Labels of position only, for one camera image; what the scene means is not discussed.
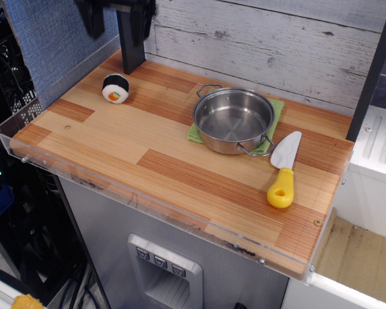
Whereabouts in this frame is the white side cabinet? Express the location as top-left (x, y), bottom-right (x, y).
top-left (282, 106), bottom-right (386, 308)

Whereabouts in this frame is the black vertical post left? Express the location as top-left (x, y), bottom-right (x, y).
top-left (116, 11), bottom-right (145, 75)

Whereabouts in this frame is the clear acrylic table guard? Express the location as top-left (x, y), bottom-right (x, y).
top-left (0, 99), bottom-right (353, 281)

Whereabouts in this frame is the black vertical post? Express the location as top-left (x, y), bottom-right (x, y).
top-left (116, 11), bottom-right (145, 75)
top-left (345, 22), bottom-right (386, 142)

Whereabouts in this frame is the yellow handled toy knife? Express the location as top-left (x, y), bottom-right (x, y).
top-left (267, 131), bottom-right (302, 209)

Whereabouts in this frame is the silver toy fridge cabinet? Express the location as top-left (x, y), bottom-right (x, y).
top-left (61, 179), bottom-right (288, 308)

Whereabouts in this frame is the plush sushi roll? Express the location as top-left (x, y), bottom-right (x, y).
top-left (102, 74), bottom-right (129, 104)

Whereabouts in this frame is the yellow black object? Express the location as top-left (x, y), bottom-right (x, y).
top-left (10, 294), bottom-right (45, 309)

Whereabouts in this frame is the green cloth mat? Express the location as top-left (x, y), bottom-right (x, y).
top-left (187, 88), bottom-right (286, 153)

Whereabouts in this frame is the silver dispenser panel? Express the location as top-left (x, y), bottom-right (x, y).
top-left (127, 234), bottom-right (204, 308)

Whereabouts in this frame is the stainless steel pot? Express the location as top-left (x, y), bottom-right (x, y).
top-left (192, 83), bottom-right (275, 157)

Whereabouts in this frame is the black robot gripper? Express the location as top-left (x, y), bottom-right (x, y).
top-left (76, 0), bottom-right (156, 45)

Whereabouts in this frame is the black vertical post right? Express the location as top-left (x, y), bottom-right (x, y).
top-left (345, 22), bottom-right (386, 142)

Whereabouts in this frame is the blue fabric panel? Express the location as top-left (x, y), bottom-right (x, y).
top-left (1, 1), bottom-right (120, 109)

